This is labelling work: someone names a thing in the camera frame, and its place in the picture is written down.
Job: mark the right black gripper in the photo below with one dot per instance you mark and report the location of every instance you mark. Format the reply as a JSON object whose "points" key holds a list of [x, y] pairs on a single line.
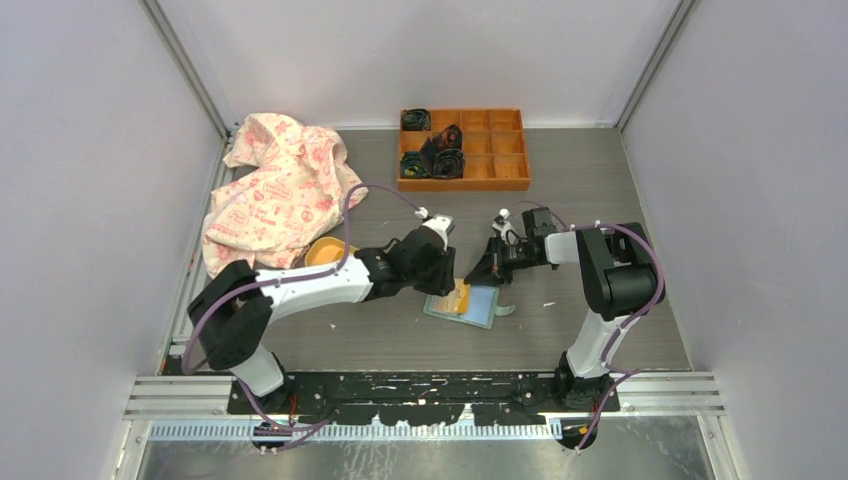
{"points": [[491, 269]]}

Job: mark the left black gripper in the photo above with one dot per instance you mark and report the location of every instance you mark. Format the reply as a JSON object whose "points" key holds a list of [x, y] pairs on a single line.
{"points": [[444, 281]]}

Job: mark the light green card holder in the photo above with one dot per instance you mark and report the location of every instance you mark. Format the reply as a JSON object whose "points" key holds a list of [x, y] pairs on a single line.
{"points": [[484, 307]]}

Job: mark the yellow oval tray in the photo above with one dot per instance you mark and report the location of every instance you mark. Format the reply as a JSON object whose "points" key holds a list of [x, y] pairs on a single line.
{"points": [[327, 251]]}

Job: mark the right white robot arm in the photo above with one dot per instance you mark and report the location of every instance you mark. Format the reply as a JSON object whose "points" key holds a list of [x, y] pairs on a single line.
{"points": [[621, 278]]}

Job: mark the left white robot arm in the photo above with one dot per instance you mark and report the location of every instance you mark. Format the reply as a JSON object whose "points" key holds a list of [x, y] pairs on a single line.
{"points": [[232, 312]]}

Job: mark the dark rolled sock bottom-left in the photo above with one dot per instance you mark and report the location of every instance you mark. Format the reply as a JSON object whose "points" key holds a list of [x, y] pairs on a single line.
{"points": [[411, 166]]}

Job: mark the dark rolled sock bottom-middle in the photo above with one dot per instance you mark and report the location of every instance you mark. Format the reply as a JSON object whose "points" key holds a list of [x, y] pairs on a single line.
{"points": [[448, 164]]}

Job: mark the dark rolled sock middle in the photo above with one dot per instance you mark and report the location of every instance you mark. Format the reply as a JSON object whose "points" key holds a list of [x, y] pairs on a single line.
{"points": [[450, 138]]}

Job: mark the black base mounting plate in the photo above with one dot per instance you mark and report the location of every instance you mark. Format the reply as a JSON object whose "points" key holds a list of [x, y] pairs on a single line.
{"points": [[497, 398]]}

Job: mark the orange compartment organizer box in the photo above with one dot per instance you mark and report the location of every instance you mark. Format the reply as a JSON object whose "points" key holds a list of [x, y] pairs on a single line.
{"points": [[494, 145]]}

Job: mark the dark rolled sock top-left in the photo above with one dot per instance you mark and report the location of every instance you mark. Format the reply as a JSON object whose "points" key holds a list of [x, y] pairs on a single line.
{"points": [[417, 119]]}

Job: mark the pink patterned cloth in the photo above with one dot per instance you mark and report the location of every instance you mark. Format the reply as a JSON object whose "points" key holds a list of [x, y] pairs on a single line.
{"points": [[296, 191]]}

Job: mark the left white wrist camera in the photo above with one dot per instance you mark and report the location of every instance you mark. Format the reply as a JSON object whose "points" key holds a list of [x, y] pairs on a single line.
{"points": [[442, 225]]}

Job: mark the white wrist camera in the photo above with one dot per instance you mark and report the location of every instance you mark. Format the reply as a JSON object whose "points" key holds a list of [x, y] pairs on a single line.
{"points": [[442, 225], [504, 228]]}

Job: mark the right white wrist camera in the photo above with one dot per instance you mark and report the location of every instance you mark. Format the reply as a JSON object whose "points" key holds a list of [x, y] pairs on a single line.
{"points": [[504, 228]]}

